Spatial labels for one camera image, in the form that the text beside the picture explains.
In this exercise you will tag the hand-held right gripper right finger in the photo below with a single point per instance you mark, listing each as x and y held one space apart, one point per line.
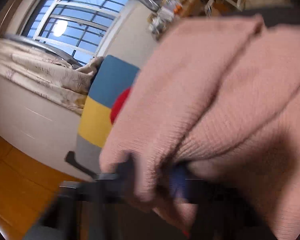
180 185

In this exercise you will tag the wooden shelf with clutter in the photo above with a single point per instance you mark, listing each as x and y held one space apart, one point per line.
165 12

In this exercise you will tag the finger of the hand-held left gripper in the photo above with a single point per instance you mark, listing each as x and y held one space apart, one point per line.
73 160

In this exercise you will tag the pink knit sweater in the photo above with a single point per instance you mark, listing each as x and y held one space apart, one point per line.
215 92

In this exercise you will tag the grey yellow blue headboard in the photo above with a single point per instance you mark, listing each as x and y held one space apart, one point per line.
110 80

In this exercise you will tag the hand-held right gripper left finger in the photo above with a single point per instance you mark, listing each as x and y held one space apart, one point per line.
126 177

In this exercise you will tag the window with white frame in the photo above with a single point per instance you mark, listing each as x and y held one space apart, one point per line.
90 30

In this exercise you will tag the dark grey bed cover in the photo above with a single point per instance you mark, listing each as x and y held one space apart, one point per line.
285 15

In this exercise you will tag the red garment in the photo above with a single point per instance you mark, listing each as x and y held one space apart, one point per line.
118 107

